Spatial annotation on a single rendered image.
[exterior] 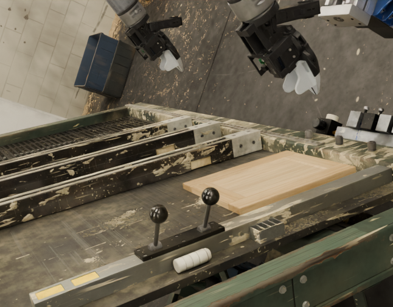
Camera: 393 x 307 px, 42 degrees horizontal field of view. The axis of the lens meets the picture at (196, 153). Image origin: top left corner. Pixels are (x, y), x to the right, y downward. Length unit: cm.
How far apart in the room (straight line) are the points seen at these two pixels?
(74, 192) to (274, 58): 85
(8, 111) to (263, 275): 427
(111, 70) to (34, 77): 121
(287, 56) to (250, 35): 8
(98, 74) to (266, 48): 468
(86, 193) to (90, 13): 517
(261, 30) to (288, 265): 42
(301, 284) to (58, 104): 577
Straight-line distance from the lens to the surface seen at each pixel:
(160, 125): 222
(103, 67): 558
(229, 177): 156
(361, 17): 167
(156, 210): 99
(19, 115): 504
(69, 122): 289
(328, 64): 314
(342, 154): 157
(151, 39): 155
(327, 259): 98
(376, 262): 109
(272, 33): 95
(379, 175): 142
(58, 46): 652
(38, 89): 648
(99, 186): 160
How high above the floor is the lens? 203
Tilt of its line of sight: 31 degrees down
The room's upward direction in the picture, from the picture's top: 72 degrees counter-clockwise
